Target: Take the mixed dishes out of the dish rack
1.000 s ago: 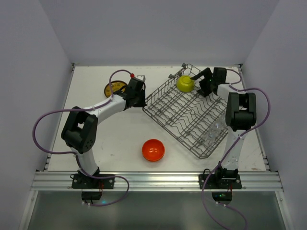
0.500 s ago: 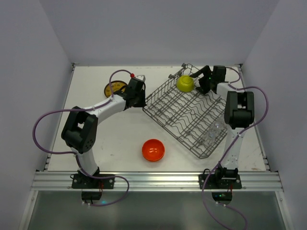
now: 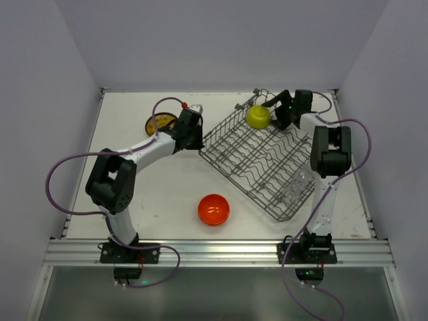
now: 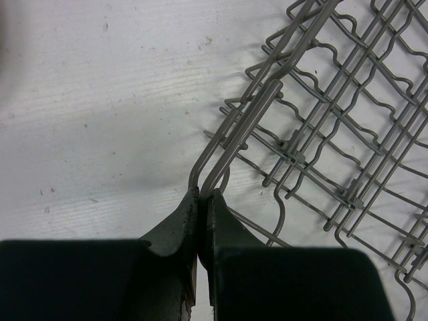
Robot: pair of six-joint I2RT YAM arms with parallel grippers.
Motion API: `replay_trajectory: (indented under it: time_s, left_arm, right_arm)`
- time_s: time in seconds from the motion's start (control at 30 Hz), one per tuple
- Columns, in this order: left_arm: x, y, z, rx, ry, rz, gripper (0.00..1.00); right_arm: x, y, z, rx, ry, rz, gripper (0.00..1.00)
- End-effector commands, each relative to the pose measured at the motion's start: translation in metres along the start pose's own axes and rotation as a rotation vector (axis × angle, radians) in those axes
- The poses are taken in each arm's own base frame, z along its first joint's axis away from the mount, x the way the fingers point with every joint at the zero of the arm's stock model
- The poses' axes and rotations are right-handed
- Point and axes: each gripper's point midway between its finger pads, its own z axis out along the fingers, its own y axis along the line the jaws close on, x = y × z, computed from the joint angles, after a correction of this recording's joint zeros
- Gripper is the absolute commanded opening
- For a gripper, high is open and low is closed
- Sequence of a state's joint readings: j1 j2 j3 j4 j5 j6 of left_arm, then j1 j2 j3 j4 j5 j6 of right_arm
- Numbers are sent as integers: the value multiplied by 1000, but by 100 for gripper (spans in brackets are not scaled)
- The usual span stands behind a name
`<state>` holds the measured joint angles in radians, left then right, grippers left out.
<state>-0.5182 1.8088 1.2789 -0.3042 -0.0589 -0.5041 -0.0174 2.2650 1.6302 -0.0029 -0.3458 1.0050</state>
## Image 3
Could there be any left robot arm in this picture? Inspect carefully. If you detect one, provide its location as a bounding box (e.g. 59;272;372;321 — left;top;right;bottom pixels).
85;105;203;248

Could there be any grey wire dish rack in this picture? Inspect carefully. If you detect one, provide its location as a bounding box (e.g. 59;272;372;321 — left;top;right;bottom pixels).
199;89;315;222

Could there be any aluminium mounting rail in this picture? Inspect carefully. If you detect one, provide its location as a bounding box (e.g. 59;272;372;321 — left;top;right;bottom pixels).
43;239;395;268

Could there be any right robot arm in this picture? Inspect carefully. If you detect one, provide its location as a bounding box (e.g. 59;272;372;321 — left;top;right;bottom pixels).
262;90;351;263

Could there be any controller box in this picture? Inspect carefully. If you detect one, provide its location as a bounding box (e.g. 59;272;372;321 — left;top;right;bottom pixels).
295;267;324;281
113;267;142;284

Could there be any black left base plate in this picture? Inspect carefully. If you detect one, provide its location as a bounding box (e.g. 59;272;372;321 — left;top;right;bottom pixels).
98;240;159;264

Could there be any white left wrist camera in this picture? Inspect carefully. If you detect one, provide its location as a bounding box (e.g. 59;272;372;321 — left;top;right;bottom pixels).
189;104;203;114

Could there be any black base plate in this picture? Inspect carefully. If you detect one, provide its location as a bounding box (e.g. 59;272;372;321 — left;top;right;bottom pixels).
285;243;338;265
98;240;159;264

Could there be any orange bowl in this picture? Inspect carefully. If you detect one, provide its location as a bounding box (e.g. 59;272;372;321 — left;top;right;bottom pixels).
197;194;231;226

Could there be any yellow patterned plate dark rim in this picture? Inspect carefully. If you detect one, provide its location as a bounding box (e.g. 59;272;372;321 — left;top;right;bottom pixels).
144;112;178;136

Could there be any right controller box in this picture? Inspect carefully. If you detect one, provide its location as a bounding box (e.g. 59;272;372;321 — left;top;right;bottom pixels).
295;267;324;281

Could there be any lime green bowl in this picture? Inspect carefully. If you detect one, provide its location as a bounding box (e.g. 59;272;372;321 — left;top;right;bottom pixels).
246;105;271;129

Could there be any left controller box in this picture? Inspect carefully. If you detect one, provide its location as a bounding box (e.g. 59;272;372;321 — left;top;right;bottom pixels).
113;267;142;284

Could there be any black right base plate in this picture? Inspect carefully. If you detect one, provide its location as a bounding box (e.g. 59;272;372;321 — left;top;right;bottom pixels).
285;243;338;265

